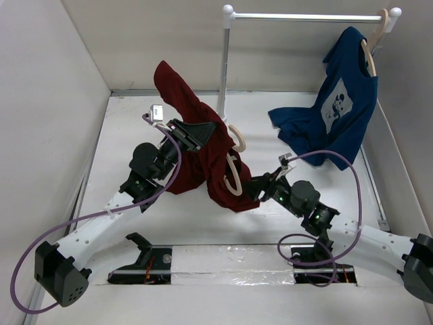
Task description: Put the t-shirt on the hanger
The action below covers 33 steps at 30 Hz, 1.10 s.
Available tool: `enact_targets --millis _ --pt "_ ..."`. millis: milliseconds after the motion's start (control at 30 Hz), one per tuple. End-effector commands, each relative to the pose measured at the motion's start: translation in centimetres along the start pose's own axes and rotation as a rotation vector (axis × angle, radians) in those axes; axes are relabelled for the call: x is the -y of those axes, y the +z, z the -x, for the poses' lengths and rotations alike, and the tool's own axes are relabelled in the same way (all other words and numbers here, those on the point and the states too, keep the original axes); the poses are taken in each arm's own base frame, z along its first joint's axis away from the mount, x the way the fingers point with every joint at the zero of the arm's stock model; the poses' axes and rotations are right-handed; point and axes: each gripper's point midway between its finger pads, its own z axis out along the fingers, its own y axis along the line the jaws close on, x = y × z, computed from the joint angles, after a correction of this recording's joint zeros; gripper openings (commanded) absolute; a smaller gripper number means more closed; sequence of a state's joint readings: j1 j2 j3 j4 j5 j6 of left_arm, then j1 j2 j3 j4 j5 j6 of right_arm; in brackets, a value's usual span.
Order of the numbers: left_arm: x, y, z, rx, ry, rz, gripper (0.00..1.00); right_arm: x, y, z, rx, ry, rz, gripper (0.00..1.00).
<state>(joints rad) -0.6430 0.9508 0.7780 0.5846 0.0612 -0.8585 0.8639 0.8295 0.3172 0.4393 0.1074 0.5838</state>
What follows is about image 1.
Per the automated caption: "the blue printed t shirt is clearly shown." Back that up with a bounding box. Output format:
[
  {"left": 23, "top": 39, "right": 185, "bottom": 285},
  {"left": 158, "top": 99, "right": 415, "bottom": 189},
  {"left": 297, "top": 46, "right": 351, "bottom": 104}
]
[{"left": 268, "top": 26, "right": 378, "bottom": 171}]

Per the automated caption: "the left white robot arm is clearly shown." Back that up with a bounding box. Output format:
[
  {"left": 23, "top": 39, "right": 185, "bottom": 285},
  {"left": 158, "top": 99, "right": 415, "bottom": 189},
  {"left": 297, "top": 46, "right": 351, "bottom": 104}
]
[{"left": 35, "top": 118, "right": 217, "bottom": 307}]

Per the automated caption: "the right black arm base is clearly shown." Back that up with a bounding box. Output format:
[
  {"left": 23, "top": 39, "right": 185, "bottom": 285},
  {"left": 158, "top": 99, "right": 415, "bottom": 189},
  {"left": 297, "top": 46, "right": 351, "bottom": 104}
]
[{"left": 290, "top": 234, "right": 357, "bottom": 287}]

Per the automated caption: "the white clothes rack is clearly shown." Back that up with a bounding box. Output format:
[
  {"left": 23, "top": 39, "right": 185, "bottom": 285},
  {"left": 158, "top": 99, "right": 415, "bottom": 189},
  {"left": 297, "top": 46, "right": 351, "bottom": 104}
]
[{"left": 216, "top": 4, "right": 403, "bottom": 121}]

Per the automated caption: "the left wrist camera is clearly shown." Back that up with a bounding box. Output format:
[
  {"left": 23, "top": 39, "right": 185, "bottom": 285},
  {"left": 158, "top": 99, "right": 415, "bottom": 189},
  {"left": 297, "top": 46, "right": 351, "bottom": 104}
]
[{"left": 149, "top": 104, "right": 164, "bottom": 123}]

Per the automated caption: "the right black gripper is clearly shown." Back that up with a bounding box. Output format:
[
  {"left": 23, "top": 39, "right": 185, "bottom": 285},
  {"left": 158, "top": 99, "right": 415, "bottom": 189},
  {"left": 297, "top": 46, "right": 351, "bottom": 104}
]
[{"left": 239, "top": 166, "right": 303, "bottom": 218}]

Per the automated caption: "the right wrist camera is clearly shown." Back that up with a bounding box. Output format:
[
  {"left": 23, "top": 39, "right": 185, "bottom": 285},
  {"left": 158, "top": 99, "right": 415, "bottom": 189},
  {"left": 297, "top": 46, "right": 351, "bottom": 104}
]
[{"left": 278, "top": 152, "right": 296, "bottom": 176}]

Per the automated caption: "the silver foil tape strip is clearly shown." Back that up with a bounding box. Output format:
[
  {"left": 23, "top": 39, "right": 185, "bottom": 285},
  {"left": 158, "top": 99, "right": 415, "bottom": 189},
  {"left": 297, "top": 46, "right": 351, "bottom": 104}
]
[{"left": 170, "top": 244, "right": 295, "bottom": 286}]

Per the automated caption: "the wooden hanger holding blue shirt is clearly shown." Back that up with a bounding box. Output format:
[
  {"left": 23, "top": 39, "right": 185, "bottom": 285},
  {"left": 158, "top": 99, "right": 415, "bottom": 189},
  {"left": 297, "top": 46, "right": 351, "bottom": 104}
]
[{"left": 361, "top": 8, "right": 390, "bottom": 77}]

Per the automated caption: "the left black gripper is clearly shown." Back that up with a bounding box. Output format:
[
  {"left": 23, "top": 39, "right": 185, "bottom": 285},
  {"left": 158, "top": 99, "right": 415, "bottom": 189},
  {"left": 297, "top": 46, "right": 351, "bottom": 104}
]
[{"left": 155, "top": 119, "right": 216, "bottom": 181}]

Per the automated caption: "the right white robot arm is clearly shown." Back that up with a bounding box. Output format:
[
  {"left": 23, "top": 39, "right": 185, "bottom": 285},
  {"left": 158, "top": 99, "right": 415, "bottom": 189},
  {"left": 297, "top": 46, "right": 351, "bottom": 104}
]
[{"left": 243, "top": 172, "right": 432, "bottom": 303}]

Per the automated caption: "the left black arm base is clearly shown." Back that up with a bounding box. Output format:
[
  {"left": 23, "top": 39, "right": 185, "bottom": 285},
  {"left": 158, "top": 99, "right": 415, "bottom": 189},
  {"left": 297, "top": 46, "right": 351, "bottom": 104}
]
[{"left": 107, "top": 232, "right": 173, "bottom": 285}]

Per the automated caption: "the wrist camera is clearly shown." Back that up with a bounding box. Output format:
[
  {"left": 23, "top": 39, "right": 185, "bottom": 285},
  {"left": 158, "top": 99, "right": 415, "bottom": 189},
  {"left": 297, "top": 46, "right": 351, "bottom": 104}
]
[
  {"left": 149, "top": 104, "right": 164, "bottom": 123},
  {"left": 278, "top": 152, "right": 296, "bottom": 176}
]

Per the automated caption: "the dark red t shirt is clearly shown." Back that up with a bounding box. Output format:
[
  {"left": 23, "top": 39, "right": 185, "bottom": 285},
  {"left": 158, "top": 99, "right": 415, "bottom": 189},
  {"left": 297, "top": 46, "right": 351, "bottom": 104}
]
[{"left": 154, "top": 60, "right": 260, "bottom": 213}]

